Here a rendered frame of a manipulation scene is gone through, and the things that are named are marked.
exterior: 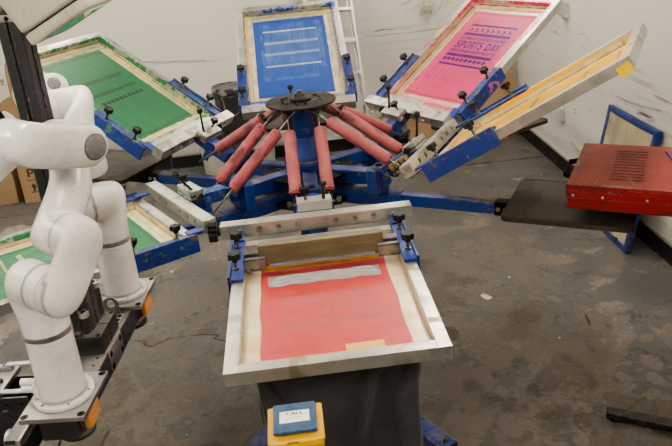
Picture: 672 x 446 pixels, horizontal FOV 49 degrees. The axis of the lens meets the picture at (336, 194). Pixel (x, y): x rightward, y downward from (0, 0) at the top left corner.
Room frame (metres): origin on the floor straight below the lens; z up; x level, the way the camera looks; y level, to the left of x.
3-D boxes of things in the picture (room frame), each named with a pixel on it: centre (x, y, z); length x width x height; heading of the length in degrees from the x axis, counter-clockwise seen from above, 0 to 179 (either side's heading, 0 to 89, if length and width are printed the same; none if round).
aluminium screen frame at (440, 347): (1.95, 0.05, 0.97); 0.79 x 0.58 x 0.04; 3
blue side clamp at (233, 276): (2.18, 0.34, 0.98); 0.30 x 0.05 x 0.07; 3
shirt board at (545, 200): (2.70, -0.49, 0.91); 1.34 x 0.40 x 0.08; 63
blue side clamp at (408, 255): (2.21, -0.21, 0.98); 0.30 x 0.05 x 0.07; 3
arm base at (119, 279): (1.75, 0.61, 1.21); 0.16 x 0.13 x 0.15; 87
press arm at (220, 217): (2.67, 0.63, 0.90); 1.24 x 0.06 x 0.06; 123
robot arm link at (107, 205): (1.75, 0.60, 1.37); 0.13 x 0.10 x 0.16; 122
